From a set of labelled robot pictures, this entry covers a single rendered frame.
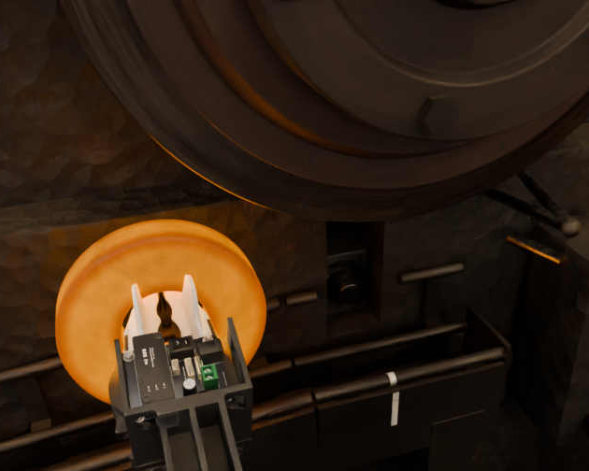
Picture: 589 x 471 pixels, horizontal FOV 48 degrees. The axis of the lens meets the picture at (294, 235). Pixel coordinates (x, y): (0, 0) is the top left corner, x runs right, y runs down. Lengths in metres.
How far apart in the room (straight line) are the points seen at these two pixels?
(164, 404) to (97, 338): 0.15
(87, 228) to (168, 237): 0.12
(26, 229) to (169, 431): 0.26
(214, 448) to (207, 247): 0.16
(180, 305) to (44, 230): 0.15
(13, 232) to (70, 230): 0.04
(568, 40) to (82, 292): 0.36
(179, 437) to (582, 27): 0.34
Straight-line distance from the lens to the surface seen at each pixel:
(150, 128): 0.45
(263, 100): 0.42
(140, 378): 0.39
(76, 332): 0.51
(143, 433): 0.39
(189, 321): 0.48
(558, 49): 0.45
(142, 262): 0.48
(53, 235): 0.58
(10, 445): 0.67
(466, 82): 0.42
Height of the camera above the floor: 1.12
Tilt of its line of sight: 29 degrees down
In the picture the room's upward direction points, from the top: 2 degrees counter-clockwise
